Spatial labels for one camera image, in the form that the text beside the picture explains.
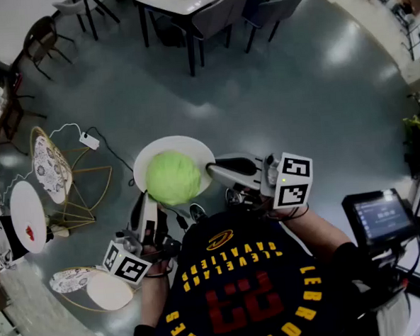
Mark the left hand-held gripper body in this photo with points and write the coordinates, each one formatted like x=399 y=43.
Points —
x=125 y=266

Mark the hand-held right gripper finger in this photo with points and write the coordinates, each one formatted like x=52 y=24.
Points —
x=235 y=180
x=243 y=161

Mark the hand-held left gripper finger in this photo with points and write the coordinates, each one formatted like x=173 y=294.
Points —
x=135 y=218
x=150 y=217

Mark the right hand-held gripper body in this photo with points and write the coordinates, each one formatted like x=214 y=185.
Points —
x=292 y=187

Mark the green cabbage head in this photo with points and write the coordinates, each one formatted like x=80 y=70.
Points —
x=173 y=176

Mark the white round plate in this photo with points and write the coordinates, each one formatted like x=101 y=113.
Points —
x=173 y=144

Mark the person's right forearm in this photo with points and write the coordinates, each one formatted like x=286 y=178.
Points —
x=316 y=228

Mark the person's left forearm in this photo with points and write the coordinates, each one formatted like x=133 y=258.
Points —
x=154 y=302

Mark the person's left hand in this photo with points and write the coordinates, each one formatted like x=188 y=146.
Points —
x=161 y=269

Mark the person's right shoe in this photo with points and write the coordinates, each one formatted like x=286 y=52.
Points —
x=233 y=197

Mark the person's shoe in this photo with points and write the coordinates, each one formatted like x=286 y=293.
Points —
x=233 y=197
x=198 y=212

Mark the person's left shoe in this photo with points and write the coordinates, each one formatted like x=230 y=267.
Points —
x=198 y=212

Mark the person's dark printed jersey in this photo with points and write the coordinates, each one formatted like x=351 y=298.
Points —
x=244 y=268

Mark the white power strip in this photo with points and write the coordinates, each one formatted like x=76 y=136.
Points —
x=89 y=141

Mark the black monitor screen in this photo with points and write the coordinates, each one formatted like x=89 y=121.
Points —
x=379 y=213

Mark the small red object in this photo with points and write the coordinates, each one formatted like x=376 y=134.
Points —
x=29 y=233

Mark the person's black right sleeve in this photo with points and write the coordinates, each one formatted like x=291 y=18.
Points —
x=354 y=272

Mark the white round side table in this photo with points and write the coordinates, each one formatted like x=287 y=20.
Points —
x=26 y=210

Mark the green leafy plant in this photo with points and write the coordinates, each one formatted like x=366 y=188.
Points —
x=415 y=126

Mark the dark blue upholstered chair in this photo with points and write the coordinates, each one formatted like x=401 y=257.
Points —
x=275 y=10
x=218 y=17

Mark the wooden side table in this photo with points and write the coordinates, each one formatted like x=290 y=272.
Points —
x=13 y=117

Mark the brown round-back chair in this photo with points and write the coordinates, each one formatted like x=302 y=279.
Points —
x=40 y=32

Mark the cream chair black legs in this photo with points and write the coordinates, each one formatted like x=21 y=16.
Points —
x=75 y=3

